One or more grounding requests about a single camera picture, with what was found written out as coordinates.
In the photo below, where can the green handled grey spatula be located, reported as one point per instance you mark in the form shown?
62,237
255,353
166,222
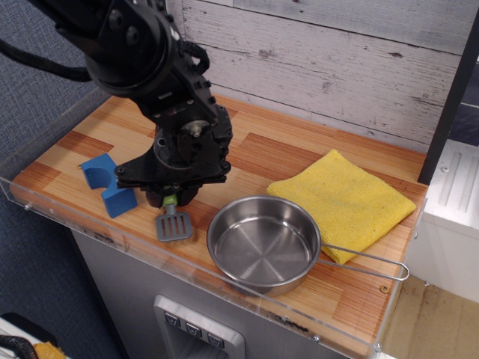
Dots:
172,225

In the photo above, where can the dark right post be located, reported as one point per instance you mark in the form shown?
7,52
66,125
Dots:
452,104

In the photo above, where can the grey cabinet with dispenser panel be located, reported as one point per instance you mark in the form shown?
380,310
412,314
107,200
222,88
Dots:
158,314

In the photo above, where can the blue arch block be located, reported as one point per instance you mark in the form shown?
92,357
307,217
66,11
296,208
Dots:
99,172

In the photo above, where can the white appliance at right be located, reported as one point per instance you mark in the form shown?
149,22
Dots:
444,248

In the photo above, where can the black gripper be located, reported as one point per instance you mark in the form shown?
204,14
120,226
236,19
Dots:
181,161

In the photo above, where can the yellow cloth napkin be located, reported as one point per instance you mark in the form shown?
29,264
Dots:
352,208

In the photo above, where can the stainless steel pan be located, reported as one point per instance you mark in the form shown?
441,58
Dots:
265,245

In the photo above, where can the clear acrylic guard rail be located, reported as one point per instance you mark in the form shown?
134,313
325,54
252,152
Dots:
342,309

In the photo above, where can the yellow object bottom left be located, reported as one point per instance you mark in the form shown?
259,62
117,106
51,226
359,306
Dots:
48,351

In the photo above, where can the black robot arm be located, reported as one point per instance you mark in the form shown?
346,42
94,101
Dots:
133,50

